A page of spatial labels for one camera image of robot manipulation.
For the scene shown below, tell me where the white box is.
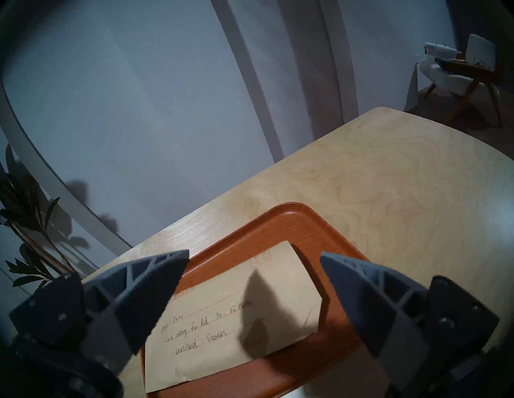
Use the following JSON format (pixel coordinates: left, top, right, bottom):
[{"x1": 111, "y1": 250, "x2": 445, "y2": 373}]
[{"x1": 424, "y1": 42, "x2": 458, "y2": 59}]

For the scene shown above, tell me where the white armchair with wooden frame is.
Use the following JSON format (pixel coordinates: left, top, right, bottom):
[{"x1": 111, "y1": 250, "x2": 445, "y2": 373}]
[{"x1": 418, "y1": 34, "x2": 504, "y2": 127}]

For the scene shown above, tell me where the tall green leafy plant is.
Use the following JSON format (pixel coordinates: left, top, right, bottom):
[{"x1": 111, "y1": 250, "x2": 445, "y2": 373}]
[{"x1": 0, "y1": 144, "x2": 91, "y2": 289}]

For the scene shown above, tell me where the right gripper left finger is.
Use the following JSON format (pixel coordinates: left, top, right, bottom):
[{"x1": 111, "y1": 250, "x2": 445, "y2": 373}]
[{"x1": 9, "y1": 250, "x2": 190, "y2": 376}]

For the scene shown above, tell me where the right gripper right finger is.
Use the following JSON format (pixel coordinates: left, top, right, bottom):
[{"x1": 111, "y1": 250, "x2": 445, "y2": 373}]
[{"x1": 320, "y1": 252, "x2": 500, "y2": 396}]

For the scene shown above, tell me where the plain brown envelope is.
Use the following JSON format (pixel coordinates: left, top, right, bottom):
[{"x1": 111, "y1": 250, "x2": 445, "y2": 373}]
[{"x1": 145, "y1": 241, "x2": 324, "y2": 394}]

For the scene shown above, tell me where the orange tray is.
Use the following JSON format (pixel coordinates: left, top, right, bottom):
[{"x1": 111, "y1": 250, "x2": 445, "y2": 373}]
[{"x1": 139, "y1": 202, "x2": 370, "y2": 398}]

